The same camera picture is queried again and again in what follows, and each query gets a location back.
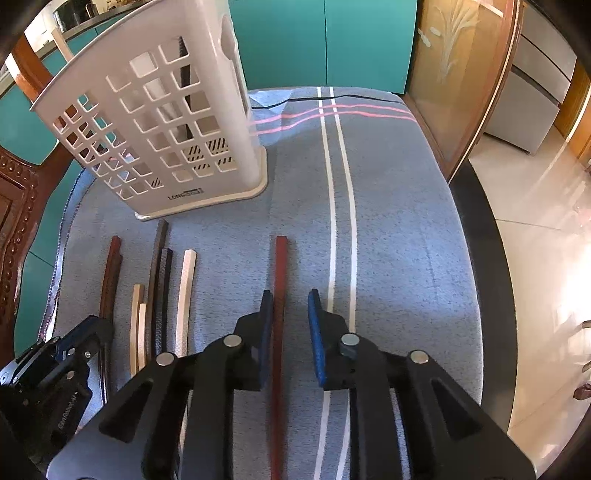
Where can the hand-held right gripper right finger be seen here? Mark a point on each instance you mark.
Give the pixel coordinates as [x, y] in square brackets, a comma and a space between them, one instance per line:
[316, 332]

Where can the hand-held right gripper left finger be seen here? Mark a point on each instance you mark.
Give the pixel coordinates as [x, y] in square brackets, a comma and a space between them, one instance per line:
[266, 327]

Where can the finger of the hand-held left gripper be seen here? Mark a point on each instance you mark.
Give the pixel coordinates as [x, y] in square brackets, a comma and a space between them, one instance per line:
[94, 332]

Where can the reddish brown chopstick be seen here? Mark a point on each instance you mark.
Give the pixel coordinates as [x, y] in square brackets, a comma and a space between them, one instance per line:
[280, 277]

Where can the dark brown chopstick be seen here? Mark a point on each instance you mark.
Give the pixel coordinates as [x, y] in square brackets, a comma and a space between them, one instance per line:
[112, 267]
[116, 281]

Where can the white plastic utensil basket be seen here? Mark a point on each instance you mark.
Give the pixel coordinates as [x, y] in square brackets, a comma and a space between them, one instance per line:
[242, 138]

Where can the blue striped cloth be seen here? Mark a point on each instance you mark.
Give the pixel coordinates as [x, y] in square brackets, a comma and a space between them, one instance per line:
[392, 230]

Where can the carved wooden chair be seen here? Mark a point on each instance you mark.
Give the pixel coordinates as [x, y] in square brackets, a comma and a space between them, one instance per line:
[18, 221]

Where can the wooden framed glass door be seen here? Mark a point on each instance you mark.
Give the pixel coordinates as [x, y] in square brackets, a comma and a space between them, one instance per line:
[461, 69]

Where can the grey drawer cabinet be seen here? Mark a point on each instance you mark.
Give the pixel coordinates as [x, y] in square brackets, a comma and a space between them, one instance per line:
[531, 92]

